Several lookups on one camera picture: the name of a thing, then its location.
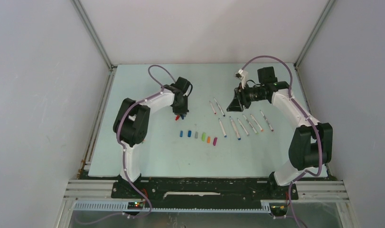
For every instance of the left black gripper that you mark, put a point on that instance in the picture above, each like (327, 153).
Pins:
(183, 111)

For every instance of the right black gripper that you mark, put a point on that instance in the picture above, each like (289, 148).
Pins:
(236, 105)

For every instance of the dark blue cap marker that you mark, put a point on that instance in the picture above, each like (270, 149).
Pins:
(219, 106)

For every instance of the orange cap marker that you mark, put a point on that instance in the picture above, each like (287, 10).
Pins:
(257, 123)

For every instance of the green cap marker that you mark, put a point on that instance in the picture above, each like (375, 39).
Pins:
(250, 124)

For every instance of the light blue marker body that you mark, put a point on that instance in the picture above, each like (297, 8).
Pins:
(222, 128)

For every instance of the purple cap marker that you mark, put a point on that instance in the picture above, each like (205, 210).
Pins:
(267, 121)

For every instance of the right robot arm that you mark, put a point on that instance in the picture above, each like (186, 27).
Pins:
(311, 144)

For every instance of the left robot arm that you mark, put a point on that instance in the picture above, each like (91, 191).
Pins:
(132, 121)

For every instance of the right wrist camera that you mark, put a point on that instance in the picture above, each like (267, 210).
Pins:
(242, 76)

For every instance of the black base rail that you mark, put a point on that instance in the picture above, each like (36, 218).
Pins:
(203, 193)

